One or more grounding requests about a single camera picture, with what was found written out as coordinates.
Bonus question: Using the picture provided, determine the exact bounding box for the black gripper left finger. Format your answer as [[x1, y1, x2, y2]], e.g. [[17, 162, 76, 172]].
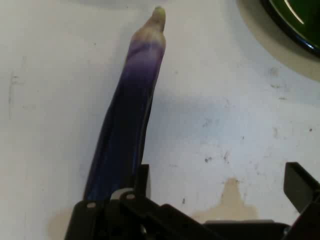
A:
[[64, 163, 218, 240]]

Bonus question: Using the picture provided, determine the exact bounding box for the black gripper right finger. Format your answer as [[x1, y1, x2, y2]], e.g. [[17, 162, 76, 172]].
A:
[[283, 161, 320, 240]]

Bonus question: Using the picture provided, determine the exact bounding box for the purple toy eggplant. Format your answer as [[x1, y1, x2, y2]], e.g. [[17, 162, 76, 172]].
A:
[[83, 6, 167, 202]]

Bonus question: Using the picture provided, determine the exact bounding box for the dark green plate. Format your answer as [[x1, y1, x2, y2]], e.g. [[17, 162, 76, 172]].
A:
[[259, 0, 320, 57]]

